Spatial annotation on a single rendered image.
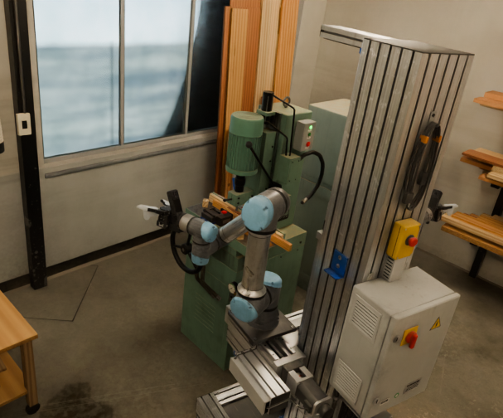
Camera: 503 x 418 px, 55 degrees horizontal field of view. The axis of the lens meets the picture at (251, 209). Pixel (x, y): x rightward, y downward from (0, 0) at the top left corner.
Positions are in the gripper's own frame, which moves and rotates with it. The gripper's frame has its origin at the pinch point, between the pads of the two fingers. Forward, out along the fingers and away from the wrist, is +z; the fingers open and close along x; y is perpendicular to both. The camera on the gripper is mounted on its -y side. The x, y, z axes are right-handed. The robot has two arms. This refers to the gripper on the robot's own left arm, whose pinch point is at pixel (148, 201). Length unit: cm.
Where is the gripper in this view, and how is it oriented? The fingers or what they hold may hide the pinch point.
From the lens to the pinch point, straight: 214.8
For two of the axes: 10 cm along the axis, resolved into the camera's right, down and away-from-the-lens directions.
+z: -8.4, -3.3, 4.4
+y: -1.9, 9.3, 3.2
